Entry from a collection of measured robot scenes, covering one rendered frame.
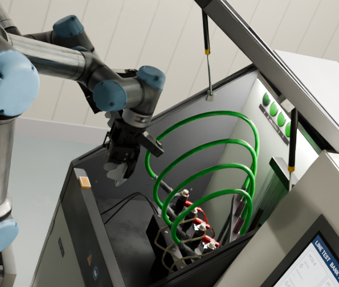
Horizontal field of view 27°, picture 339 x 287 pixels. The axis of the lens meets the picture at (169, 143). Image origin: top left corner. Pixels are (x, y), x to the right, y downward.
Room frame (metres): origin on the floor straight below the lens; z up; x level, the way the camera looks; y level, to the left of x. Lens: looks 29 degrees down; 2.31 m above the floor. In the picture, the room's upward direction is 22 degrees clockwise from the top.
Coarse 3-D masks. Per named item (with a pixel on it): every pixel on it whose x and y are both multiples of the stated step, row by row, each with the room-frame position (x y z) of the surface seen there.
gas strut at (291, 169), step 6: (294, 108) 1.60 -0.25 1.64; (294, 114) 1.61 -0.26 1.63; (294, 120) 1.61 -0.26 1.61; (294, 126) 1.62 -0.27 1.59; (294, 132) 1.62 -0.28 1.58; (294, 138) 1.63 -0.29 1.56; (294, 144) 1.63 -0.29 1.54; (294, 150) 1.64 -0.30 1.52; (288, 156) 1.65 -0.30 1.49; (294, 156) 1.64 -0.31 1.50; (288, 162) 1.65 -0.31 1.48; (294, 162) 1.65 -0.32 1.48; (288, 168) 1.66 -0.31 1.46; (294, 168) 1.66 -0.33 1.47; (288, 192) 1.69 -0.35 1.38
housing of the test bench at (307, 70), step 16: (288, 64) 2.28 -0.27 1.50; (304, 64) 2.34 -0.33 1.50; (320, 64) 2.41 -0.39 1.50; (336, 64) 2.47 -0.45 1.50; (304, 80) 2.20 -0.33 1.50; (320, 80) 2.25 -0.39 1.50; (336, 80) 2.31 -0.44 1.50; (320, 96) 2.12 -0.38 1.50; (336, 96) 2.17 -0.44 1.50; (336, 112) 2.04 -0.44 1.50
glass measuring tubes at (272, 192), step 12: (276, 168) 1.98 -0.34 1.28; (276, 180) 1.97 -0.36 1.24; (288, 180) 1.92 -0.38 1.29; (264, 192) 2.01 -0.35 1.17; (276, 192) 1.95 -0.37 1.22; (264, 204) 1.97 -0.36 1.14; (276, 204) 1.95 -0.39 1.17; (252, 216) 2.01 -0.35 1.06; (264, 216) 1.95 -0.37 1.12; (252, 228) 1.97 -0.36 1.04
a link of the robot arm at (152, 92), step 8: (144, 72) 1.62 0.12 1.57; (152, 72) 1.64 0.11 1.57; (160, 72) 1.66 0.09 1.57; (144, 80) 1.61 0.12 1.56; (152, 80) 1.61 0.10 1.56; (160, 80) 1.62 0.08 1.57; (144, 88) 1.60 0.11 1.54; (152, 88) 1.61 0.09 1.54; (160, 88) 1.63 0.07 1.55; (144, 96) 1.69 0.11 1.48; (152, 96) 1.61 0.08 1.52; (144, 104) 1.61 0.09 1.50; (152, 104) 1.62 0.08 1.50; (136, 112) 1.61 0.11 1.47; (144, 112) 1.62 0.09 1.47; (152, 112) 1.64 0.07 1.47
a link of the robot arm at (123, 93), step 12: (96, 72) 1.58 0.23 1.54; (108, 72) 1.58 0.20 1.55; (96, 84) 1.54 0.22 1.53; (108, 84) 1.53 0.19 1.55; (120, 84) 1.55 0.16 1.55; (132, 84) 1.58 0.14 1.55; (96, 96) 1.53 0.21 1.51; (108, 96) 1.51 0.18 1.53; (120, 96) 1.52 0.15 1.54; (132, 96) 1.56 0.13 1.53; (108, 108) 1.51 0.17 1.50; (120, 108) 1.53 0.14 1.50
